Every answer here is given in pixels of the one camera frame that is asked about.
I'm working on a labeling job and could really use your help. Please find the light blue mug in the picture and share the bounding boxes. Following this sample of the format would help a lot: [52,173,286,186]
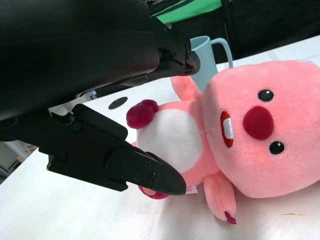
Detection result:
[189,35,235,93]

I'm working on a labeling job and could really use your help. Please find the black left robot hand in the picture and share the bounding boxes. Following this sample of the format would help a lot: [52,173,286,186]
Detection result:
[0,0,202,198]

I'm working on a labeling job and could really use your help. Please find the black backdrop curtain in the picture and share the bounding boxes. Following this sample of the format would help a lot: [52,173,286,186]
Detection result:
[149,0,320,66]

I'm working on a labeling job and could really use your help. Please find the green cloth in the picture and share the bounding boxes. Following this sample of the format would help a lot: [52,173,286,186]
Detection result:
[147,0,223,25]

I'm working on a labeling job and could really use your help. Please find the black table grommet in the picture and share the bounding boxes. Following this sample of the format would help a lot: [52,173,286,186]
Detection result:
[108,96,129,110]

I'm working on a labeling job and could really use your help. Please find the pink plush beaver doll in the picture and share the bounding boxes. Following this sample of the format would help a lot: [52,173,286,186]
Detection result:
[126,59,320,225]

